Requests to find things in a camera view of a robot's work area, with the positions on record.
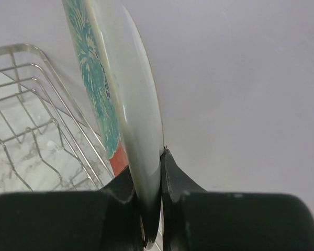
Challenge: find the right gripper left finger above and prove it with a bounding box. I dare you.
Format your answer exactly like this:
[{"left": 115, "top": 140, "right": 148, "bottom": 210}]
[{"left": 0, "top": 171, "right": 141, "bottom": 250}]

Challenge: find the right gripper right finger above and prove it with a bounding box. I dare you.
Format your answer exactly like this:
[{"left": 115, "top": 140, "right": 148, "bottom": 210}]
[{"left": 161, "top": 150, "right": 314, "bottom": 250}]

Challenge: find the wire dish rack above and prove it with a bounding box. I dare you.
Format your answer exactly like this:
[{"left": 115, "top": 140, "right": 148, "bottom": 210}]
[{"left": 0, "top": 43, "right": 114, "bottom": 194}]

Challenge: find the red teal flower plate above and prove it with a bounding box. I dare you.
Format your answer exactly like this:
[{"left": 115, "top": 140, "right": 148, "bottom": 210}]
[{"left": 63, "top": 1, "right": 164, "bottom": 249}]

